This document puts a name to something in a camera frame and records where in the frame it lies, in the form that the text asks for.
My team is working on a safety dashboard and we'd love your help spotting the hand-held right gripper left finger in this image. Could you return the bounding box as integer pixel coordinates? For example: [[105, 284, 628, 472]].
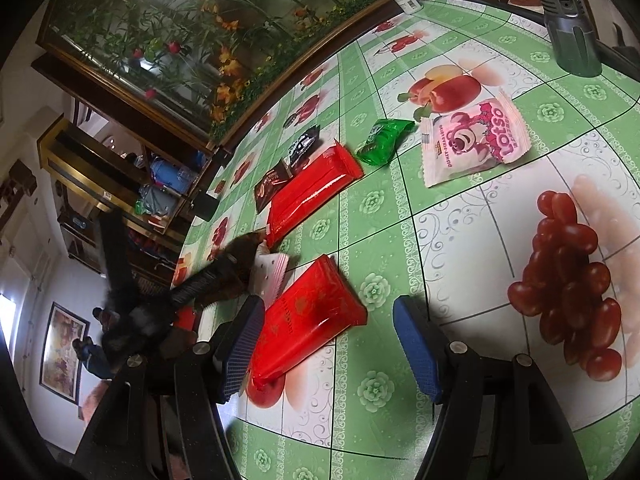
[[75, 295, 266, 480]]

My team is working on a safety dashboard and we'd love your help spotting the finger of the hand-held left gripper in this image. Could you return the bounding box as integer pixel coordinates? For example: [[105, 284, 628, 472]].
[[170, 232, 266, 307]]

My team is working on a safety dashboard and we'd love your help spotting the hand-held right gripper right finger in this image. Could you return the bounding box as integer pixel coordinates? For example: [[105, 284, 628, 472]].
[[392, 295, 591, 480]]

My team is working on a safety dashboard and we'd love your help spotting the white pink snack packet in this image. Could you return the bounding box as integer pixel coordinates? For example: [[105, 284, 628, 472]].
[[250, 252, 291, 306]]

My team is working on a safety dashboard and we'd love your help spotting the long red snack packet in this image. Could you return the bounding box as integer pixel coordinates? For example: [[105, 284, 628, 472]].
[[246, 254, 368, 386], [265, 140, 365, 250]]

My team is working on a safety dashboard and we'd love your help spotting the dark brown snack packet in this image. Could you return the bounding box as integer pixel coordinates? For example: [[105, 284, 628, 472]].
[[253, 159, 293, 212]]

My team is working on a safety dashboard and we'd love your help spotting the green snack packet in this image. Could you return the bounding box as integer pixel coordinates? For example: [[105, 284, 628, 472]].
[[355, 118, 416, 166]]

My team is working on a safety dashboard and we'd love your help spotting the pink bear-print snack packet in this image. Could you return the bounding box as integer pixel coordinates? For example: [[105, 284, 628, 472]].
[[419, 91, 532, 189]]

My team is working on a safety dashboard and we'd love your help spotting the grey kettle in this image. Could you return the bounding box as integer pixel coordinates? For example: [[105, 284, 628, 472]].
[[137, 185, 176, 216]]

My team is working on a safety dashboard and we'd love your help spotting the blue thermos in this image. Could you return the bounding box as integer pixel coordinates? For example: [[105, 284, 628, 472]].
[[150, 157, 193, 193]]

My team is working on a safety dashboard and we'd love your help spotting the gold framed glass cabinet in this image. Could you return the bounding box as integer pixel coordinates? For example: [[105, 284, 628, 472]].
[[37, 115, 146, 211]]

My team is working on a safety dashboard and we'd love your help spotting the flower display glass panel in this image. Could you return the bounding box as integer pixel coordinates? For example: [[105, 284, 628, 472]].
[[37, 0, 451, 146]]

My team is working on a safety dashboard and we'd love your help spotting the grey handheld device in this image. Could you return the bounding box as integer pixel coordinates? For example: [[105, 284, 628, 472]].
[[522, 0, 603, 78]]

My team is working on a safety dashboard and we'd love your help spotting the framed wall picture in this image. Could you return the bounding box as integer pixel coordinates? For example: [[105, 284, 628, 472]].
[[39, 301, 91, 406]]

